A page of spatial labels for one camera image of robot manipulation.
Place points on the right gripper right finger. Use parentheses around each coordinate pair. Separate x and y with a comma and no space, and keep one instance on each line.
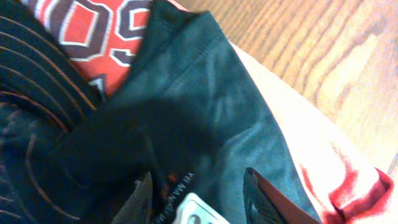
(264,204)

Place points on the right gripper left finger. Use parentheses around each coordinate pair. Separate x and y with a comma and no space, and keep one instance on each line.
(138,207)

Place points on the black orange-patterned jersey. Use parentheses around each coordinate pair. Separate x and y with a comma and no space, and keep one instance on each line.
(188,112)

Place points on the red soccer t-shirt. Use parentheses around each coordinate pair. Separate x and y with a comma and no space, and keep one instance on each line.
(340,183)

